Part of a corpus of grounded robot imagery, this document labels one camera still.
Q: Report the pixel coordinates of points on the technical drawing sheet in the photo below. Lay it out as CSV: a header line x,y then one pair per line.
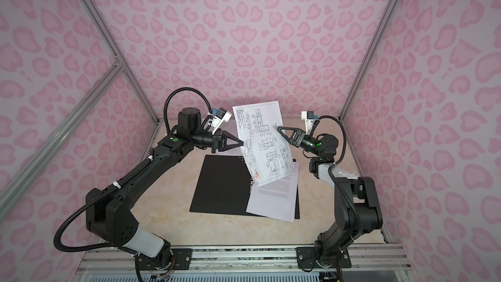
x,y
266,153

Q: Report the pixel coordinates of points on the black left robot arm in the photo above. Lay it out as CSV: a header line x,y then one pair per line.
x,y
108,211

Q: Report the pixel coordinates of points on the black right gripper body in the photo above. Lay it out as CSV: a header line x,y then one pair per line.
x,y
311,145

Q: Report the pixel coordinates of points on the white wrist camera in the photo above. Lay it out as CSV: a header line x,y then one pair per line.
x,y
218,117
309,117

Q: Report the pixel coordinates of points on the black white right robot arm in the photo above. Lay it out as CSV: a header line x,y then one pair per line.
x,y
356,204

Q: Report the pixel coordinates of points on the aluminium frame left post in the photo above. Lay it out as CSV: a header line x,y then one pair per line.
x,y
109,39

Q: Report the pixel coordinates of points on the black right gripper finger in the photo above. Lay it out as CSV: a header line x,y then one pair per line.
x,y
290,131
294,138

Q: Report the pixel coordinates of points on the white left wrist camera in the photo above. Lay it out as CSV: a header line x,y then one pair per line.
x,y
218,117

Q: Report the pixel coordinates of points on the red black folder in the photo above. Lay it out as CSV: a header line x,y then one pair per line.
x,y
223,187

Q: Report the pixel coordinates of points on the aluminium frame post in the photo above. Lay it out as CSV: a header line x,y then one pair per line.
x,y
109,39
378,35

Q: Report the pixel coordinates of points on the tilted white text sheet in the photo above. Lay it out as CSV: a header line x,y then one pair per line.
x,y
231,127

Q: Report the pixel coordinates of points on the aluminium frame diagonal bar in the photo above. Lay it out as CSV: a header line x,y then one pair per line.
x,y
26,177

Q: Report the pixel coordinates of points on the aluminium frame right post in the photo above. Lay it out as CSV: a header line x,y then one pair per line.
x,y
378,35

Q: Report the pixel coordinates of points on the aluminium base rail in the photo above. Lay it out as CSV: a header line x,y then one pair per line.
x,y
367,262

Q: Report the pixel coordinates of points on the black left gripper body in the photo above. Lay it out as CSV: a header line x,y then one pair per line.
x,y
204,140

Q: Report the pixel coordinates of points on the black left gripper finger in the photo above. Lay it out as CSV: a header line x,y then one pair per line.
x,y
222,146
227,138

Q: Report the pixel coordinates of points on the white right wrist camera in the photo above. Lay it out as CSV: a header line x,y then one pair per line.
x,y
309,117

